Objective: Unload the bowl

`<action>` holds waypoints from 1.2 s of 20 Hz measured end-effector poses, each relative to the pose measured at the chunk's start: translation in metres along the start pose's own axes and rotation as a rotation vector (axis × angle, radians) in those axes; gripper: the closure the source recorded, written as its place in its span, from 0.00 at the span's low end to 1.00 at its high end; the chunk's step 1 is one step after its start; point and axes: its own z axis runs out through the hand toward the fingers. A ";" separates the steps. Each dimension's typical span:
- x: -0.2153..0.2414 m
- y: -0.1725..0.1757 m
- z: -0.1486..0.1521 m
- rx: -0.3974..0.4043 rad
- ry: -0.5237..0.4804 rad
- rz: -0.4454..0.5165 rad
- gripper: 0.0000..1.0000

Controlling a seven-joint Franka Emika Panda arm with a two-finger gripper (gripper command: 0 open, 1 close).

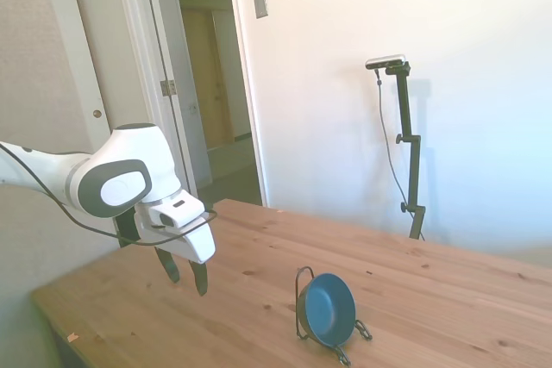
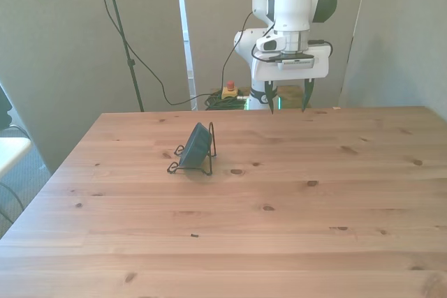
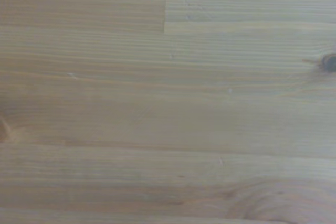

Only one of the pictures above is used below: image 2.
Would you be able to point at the white side table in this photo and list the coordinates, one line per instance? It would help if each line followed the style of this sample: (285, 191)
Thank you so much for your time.
(10, 151)

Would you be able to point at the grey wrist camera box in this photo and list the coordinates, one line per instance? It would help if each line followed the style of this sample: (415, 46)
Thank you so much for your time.
(297, 64)

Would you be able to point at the white vertical panel strip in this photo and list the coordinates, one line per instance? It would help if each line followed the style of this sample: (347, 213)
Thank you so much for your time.
(185, 33)

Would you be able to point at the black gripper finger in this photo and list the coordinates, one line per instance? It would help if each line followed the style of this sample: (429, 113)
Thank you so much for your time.
(308, 92)
(271, 94)

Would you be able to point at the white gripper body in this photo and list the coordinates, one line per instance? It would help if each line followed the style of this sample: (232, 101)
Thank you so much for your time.
(297, 74)

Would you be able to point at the black tripod stand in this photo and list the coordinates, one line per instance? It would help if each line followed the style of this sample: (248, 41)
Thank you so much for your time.
(119, 22)

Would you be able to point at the yellow red emergency stop button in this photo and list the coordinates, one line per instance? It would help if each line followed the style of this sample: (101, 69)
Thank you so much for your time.
(229, 93)

